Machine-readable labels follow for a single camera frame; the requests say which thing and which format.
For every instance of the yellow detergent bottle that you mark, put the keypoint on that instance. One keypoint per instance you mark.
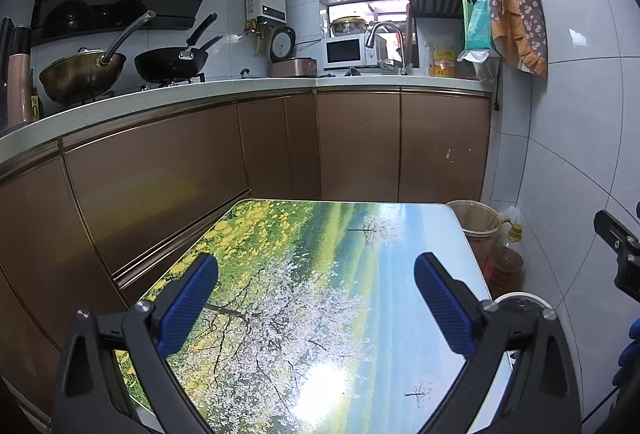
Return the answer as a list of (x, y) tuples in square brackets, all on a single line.
[(444, 61)]

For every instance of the brown kitchen counter cabinet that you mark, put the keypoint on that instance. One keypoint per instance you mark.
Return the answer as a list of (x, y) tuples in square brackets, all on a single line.
[(250, 148)]

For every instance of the beige bucket with bag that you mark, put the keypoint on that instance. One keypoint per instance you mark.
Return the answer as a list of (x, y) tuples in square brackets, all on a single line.
[(472, 221)]

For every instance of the cooking oil bottle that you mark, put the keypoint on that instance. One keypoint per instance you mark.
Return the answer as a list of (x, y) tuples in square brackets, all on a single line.
[(505, 266)]

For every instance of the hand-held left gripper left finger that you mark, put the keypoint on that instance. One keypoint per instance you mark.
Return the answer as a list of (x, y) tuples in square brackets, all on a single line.
[(187, 305)]

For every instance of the landscape print table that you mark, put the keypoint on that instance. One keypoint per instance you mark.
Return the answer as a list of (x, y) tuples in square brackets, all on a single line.
[(320, 294)]

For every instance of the golden wok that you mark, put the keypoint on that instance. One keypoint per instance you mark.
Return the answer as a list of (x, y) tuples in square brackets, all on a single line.
[(82, 73)]

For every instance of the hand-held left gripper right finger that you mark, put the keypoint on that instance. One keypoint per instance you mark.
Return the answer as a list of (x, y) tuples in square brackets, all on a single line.
[(445, 310)]

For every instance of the green plastic bag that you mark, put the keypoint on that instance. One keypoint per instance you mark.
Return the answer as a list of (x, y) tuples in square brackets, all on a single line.
[(477, 26)]

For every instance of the white microwave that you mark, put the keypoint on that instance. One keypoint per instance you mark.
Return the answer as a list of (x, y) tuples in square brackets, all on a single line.
[(349, 51)]

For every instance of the person's right hand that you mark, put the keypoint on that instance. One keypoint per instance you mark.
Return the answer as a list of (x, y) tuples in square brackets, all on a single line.
[(630, 354)]

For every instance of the white plastic bag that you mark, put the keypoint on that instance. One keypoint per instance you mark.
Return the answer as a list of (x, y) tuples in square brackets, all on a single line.
[(480, 63)]

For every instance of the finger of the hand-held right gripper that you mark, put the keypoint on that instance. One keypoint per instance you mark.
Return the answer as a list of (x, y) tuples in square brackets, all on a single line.
[(609, 228)]

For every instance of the brown thermos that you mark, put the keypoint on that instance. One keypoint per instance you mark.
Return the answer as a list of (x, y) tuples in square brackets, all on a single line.
[(20, 83)]

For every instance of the black wok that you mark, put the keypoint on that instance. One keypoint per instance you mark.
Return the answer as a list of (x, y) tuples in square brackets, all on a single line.
[(167, 63)]

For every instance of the clear plastic bottle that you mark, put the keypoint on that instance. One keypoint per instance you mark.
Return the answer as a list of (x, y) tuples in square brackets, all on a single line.
[(510, 215)]

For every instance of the steel pot with lid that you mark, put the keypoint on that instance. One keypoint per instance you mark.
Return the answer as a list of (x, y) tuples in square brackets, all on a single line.
[(348, 26)]

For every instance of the pink rice cooker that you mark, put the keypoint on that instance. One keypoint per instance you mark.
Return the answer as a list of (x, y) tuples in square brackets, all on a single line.
[(290, 53)]

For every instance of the small sauce bottle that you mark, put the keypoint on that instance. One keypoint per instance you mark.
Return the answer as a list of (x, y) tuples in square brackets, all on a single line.
[(35, 103)]

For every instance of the chrome faucet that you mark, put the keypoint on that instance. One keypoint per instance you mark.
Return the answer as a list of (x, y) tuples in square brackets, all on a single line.
[(385, 38)]

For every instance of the white rimmed trash bin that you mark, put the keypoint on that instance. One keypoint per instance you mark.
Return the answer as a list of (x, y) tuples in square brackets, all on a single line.
[(525, 304)]

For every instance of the gas stove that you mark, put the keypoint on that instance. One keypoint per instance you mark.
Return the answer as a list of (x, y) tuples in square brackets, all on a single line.
[(172, 81)]

